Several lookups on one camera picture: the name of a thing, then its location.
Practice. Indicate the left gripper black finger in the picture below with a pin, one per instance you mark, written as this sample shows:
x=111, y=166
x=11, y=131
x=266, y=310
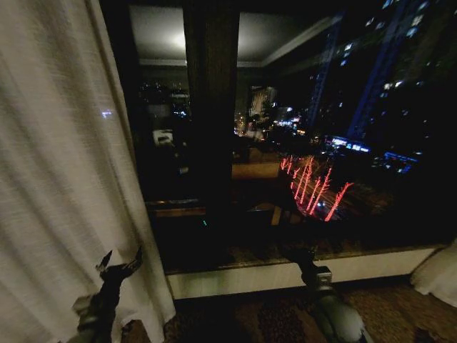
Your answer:
x=104, y=260
x=135, y=258

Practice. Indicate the white sheer curtain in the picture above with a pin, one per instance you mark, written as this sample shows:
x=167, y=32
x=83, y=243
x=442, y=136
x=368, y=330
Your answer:
x=60, y=150
x=437, y=275

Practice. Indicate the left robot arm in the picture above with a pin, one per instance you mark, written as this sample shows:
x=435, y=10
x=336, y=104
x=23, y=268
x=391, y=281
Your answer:
x=89, y=327

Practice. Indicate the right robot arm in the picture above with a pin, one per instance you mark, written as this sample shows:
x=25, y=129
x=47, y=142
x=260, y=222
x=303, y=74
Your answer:
x=335, y=314

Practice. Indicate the pale stone window sill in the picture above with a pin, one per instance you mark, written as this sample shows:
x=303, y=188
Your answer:
x=250, y=277

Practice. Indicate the dark window frame post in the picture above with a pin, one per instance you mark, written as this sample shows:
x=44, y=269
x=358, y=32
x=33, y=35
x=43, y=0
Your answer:
x=211, y=107

